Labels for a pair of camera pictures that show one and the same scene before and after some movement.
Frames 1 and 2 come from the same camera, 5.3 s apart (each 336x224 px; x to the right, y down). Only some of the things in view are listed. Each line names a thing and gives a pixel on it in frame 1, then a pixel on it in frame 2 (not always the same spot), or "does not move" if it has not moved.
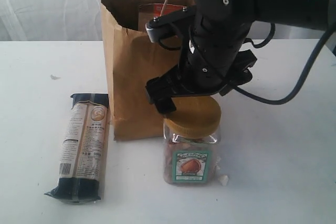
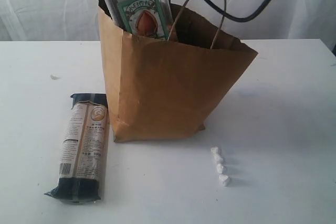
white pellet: (218, 159) → (219, 168)
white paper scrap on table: (54, 77) does not move
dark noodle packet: (84, 151) does not move
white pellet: (223, 179) does not move
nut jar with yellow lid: (191, 137) → (141, 6)
